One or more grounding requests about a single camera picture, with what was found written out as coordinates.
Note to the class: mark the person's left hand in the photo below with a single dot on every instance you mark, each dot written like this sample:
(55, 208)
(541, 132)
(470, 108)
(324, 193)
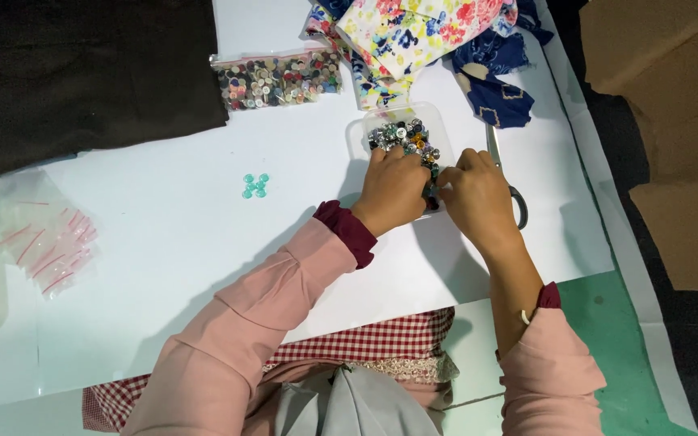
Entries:
(392, 191)

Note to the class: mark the person's right hand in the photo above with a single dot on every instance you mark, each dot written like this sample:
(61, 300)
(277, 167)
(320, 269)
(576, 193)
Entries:
(482, 200)

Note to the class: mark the person's left fingers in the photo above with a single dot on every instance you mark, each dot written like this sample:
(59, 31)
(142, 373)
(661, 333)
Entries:
(396, 156)

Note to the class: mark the pile of mixed metallic buttons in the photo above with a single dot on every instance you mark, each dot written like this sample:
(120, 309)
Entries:
(406, 134)

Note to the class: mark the clear plastic container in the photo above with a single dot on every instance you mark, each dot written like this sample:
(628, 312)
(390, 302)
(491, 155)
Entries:
(437, 124)

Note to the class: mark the navy blue patterned fabric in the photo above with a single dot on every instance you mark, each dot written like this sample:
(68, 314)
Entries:
(497, 91)

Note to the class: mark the white floral fabric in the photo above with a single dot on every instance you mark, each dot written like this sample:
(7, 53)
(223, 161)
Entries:
(409, 33)

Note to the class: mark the clear bag of mixed buttons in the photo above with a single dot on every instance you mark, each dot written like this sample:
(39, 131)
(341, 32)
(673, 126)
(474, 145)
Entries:
(276, 79)

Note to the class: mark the cluster of teal buttons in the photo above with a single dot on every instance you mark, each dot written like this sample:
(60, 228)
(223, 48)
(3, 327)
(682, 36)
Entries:
(255, 185)

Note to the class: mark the red checkered cloth with lace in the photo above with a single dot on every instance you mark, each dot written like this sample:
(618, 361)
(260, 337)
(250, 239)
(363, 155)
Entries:
(379, 342)

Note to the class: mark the large white paper sheet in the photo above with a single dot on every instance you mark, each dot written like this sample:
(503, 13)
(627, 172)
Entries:
(191, 242)

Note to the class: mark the grey headscarf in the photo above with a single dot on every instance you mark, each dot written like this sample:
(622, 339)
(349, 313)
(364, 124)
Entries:
(355, 406)

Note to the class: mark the brown cardboard box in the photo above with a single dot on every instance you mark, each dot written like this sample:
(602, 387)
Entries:
(676, 121)

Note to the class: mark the green mat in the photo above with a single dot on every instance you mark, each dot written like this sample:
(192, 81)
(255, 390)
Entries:
(615, 351)

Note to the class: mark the dark brown cloth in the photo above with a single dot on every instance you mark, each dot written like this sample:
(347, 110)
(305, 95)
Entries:
(76, 72)

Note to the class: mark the pile of small zip bags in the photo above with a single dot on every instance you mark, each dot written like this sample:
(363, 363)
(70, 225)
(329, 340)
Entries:
(43, 236)

